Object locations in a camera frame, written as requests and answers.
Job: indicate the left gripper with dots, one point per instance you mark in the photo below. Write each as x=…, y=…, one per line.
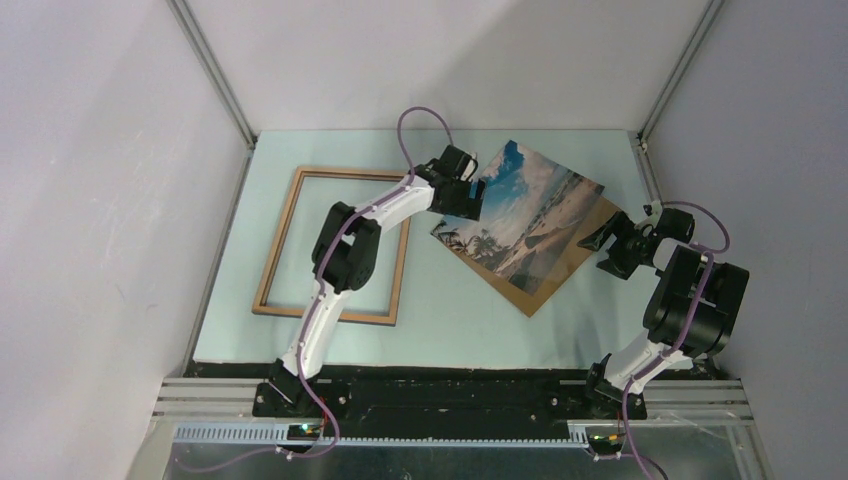
x=468, y=208

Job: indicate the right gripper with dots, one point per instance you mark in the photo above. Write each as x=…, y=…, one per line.
x=622, y=227

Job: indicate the beach photo print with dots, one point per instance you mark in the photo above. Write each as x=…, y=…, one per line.
x=528, y=198

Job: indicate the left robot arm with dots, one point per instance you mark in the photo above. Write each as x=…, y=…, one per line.
x=345, y=254

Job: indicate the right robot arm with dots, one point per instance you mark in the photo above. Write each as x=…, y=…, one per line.
x=693, y=309

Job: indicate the brown backing board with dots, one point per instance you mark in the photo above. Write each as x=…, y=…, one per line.
x=548, y=265

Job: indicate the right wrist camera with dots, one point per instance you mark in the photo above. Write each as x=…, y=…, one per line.
x=653, y=212

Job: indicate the aluminium base frame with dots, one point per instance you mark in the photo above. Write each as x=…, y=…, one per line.
x=694, y=429

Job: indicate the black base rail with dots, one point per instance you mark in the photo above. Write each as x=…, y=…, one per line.
x=428, y=403

